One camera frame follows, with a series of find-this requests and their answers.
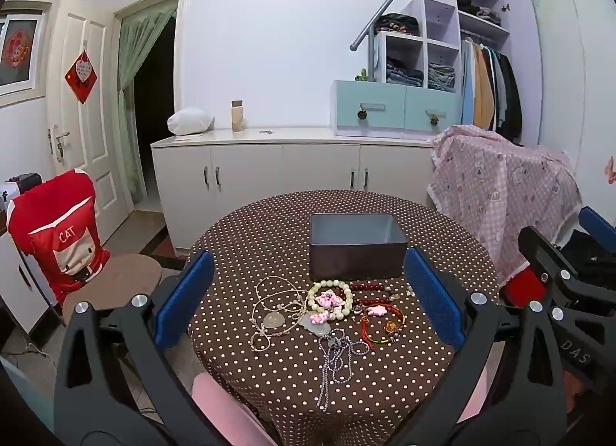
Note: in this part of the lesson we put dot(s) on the dark rectangular metal box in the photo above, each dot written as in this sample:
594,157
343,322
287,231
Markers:
355,246

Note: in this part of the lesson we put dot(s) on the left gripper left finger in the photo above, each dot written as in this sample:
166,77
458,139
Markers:
114,384

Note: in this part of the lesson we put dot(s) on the red diamond door decoration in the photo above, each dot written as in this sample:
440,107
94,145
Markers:
81,77

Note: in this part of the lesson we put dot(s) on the white pillow bag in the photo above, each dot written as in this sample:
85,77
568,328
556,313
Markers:
190,120

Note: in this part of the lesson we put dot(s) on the beige jar on cabinet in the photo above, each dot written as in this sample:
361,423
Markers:
237,115

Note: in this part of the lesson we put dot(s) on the green door curtain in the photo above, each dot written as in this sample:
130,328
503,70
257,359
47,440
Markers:
145,89

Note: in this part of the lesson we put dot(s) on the white panel door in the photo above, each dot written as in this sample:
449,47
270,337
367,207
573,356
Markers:
82,135

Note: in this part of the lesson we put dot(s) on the pink patterned cloth cover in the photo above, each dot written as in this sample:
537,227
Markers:
494,189

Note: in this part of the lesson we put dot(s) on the white low sideboard cabinet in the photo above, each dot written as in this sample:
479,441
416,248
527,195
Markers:
203,177

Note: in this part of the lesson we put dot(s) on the white open wardrobe shelf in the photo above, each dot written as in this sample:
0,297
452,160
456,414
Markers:
507,26

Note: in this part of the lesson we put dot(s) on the pink flower hair clip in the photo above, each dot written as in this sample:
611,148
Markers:
319,318

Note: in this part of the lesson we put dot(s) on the pink bow hair clip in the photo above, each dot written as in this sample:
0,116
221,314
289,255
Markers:
329,300

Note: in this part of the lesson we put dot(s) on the teal drawer unit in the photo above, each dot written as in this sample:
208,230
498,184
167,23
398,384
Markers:
370,109

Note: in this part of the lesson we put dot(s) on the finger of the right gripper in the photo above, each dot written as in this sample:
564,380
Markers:
600,229
545,260

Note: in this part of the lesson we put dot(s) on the hanging clothes row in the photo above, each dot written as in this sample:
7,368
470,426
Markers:
490,93

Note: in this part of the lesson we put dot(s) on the red orange chair back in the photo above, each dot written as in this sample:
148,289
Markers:
523,288

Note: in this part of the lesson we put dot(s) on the window with red paper cuts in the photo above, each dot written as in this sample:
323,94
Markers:
23,51

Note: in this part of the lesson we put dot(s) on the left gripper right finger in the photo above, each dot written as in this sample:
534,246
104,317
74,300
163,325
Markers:
504,384

